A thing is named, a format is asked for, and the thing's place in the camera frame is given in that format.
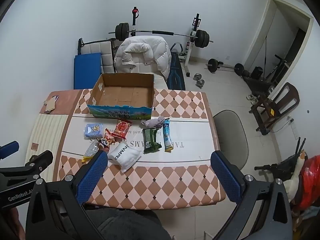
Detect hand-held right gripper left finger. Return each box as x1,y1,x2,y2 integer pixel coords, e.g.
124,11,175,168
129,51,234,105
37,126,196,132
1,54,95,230
25,151,108,240

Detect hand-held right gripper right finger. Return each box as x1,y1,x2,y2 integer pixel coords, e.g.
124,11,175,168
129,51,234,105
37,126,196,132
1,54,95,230
211,151,293,240

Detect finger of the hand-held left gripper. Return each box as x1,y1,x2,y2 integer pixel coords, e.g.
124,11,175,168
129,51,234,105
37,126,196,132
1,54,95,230
0,150,54,180
0,141,20,159

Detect silver packet with yellow ends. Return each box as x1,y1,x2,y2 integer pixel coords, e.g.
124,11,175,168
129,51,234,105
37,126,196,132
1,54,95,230
82,141,100,162

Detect panda print snack packet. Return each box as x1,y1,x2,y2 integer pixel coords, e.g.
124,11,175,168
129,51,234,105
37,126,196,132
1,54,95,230
98,128,118,152

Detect white pillow packet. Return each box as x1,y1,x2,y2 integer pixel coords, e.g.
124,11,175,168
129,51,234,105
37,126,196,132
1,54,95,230
107,140,142,173

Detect blue tissue packet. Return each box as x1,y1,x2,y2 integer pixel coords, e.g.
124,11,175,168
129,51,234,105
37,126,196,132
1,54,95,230
83,123,104,138

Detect red snack packet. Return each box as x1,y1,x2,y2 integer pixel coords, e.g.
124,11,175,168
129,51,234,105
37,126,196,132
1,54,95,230
111,119,132,139

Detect green snack packet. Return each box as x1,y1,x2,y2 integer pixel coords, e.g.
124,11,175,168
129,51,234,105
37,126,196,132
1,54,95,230
142,128,160,154

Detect printed cardboard box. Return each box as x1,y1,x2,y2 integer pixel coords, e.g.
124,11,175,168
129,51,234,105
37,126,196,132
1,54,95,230
87,73,155,120

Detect light blue snack packet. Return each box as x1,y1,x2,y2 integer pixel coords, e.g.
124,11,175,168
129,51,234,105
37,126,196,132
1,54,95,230
162,118,173,152

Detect grey purple cloth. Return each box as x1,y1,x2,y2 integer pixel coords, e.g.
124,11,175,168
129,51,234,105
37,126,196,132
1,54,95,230
141,116,165,128

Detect person's left forearm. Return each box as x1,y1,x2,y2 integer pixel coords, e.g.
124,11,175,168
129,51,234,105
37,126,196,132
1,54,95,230
0,206,27,240

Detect beige shell chair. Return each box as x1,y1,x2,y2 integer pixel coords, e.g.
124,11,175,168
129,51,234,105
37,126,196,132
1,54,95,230
212,110,249,170

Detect black scooter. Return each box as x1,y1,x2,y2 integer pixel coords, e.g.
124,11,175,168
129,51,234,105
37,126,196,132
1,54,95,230
254,152,304,179

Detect cardboard scrap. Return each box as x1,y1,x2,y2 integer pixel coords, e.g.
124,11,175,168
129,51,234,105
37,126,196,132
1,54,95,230
44,97,57,113

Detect person's dark fleece trousers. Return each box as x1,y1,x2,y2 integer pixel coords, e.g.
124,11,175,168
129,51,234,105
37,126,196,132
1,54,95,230
84,209,166,240

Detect white goose plush toy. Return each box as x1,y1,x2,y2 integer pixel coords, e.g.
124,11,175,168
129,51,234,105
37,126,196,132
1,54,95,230
282,150,308,202

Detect black router antennas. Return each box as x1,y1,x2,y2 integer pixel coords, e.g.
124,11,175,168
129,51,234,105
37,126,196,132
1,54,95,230
296,137,307,153

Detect red plastic bag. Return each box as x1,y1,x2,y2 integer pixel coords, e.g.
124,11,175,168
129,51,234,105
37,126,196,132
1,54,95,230
292,155,320,212

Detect dark wooden chair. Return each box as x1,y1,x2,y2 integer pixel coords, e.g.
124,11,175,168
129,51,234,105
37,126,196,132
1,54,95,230
249,82,300,135

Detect blue folded mat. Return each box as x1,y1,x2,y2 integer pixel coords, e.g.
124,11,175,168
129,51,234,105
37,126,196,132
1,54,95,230
74,52,102,90

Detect black speaker box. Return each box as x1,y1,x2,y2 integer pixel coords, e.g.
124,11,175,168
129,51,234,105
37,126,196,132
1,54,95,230
251,66,263,79

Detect small barbell with black plates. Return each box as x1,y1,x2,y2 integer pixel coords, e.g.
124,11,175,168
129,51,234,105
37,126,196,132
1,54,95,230
206,58,244,76

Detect black weight bench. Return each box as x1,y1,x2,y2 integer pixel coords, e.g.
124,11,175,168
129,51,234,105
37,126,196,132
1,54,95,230
167,42,187,90

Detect white padded chair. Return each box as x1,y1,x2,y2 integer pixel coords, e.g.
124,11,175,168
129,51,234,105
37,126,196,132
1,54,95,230
77,38,116,74

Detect white puffer jacket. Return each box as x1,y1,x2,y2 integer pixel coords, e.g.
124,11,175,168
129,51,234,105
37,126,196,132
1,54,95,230
114,36,172,80

